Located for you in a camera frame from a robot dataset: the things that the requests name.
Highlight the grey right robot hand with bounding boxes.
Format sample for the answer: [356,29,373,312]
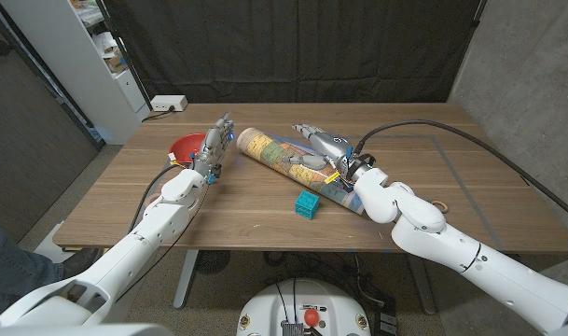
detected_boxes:
[281,123,376,186]

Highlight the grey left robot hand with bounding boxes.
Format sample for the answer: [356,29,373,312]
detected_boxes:
[189,111,236,184]

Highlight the colourful map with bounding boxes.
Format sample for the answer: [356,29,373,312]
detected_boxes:
[235,126,367,216]

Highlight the red plate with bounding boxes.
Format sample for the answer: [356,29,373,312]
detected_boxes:
[168,133,208,164]

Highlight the teal blue block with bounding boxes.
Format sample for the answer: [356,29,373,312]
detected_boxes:
[295,189,321,220]

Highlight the white power strip box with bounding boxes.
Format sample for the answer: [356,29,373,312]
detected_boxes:
[150,94,189,113]

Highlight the black curtain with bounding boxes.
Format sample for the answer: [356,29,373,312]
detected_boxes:
[101,0,488,105]

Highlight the black round grille object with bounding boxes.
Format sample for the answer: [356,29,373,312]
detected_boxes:
[195,250,232,275]

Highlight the small cardboard box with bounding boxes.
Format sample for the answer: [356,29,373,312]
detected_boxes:
[104,50,129,75]

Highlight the grey table leg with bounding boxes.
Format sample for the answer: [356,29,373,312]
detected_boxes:
[173,250,200,310]
[406,252,437,316]

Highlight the white shelf cabinet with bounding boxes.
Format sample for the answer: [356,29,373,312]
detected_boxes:
[0,0,152,146]

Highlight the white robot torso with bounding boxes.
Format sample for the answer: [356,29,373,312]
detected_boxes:
[235,278,372,336]

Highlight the dark shoe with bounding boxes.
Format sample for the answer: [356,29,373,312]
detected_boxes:
[62,247,103,280]

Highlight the black floor power strip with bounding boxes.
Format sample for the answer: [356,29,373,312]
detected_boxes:
[374,298,399,336]

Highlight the person's leg in jeans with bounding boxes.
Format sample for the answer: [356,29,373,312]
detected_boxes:
[0,218,65,318]

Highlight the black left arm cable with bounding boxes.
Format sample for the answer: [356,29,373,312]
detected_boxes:
[127,162,191,234]

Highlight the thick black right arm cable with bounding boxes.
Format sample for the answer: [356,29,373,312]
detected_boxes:
[355,119,568,224]

